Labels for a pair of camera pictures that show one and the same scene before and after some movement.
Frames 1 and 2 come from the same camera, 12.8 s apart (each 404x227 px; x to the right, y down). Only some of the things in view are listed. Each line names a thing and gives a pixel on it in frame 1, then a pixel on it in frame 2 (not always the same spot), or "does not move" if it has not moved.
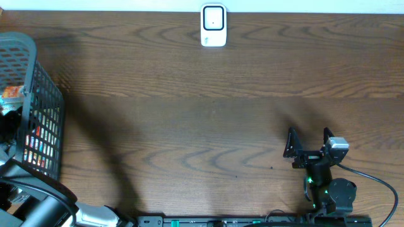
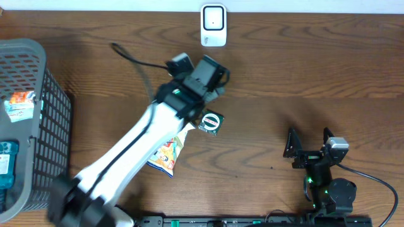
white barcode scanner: [213, 25] does not move
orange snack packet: [11, 91] → [23, 97]
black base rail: [272, 221] does not move
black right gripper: [307, 157] does not move
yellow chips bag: [41, 145] → [162, 159]
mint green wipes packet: [7, 104] → [19, 111]
